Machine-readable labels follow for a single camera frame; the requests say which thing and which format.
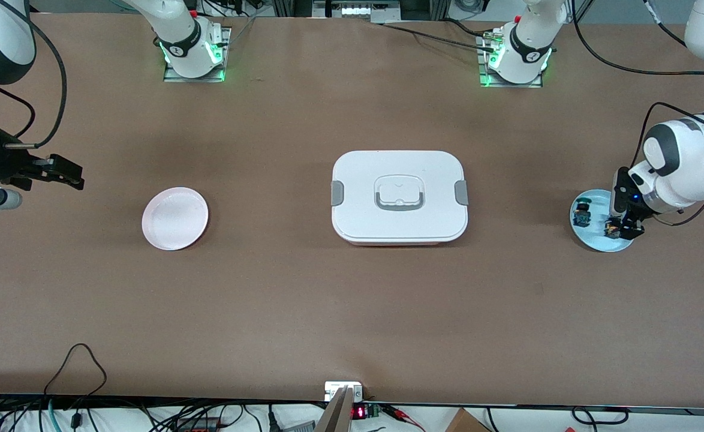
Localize light blue round plate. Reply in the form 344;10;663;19
570;189;636;253

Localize pink round plate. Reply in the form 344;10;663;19
142;187;209;251

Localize brown cardboard box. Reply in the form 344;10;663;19
445;408;492;432

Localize white lidded box grey clips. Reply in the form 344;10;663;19
331;150;468;246

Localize red clip leads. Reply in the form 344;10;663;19
382;404;426;431

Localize grey equipment box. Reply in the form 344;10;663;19
313;0;402;20

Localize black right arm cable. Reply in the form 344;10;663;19
0;0;68;148

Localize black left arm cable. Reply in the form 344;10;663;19
570;0;704;176

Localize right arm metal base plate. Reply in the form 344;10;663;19
163;26;231;83

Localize thin black looped cable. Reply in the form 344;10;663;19
43;343;108;421

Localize black cable loop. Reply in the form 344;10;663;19
571;406;630;426

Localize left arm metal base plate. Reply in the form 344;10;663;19
478;33;546;89

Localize tangled black cable bundle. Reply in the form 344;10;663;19
0;396;323;432

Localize black cable to arm base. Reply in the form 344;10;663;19
381;22;498;49

